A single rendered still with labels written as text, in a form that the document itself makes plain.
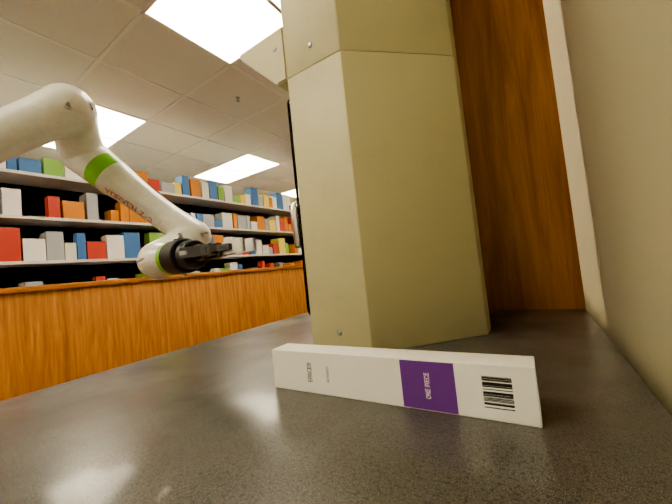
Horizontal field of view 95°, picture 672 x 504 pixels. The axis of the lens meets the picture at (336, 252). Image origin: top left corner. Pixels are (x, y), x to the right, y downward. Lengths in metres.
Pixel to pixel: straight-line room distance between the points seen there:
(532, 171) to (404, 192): 0.36
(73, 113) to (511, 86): 1.08
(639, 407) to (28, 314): 2.34
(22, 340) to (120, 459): 2.02
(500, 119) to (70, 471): 0.86
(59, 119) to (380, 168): 0.85
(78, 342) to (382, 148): 2.16
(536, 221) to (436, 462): 0.61
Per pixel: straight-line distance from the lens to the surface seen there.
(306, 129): 0.56
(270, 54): 0.68
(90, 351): 2.42
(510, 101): 0.85
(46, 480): 0.35
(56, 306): 2.36
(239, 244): 0.70
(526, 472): 0.25
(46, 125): 1.09
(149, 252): 0.97
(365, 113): 0.53
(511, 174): 0.80
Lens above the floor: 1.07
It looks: 3 degrees up
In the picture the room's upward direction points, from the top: 6 degrees counter-clockwise
